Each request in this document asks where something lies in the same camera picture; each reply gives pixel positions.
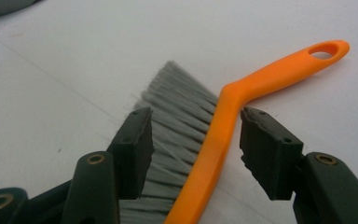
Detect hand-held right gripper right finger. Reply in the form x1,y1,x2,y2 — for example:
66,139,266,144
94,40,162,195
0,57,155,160
239,106,305,202

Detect grey dustpan with orange edge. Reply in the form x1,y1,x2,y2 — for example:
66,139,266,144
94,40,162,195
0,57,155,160
0,0,42,20

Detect orange brush with grey bristles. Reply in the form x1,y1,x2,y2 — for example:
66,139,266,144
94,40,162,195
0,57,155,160
117,39,351,224

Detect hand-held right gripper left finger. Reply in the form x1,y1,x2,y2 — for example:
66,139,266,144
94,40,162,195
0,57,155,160
106,106,156,201

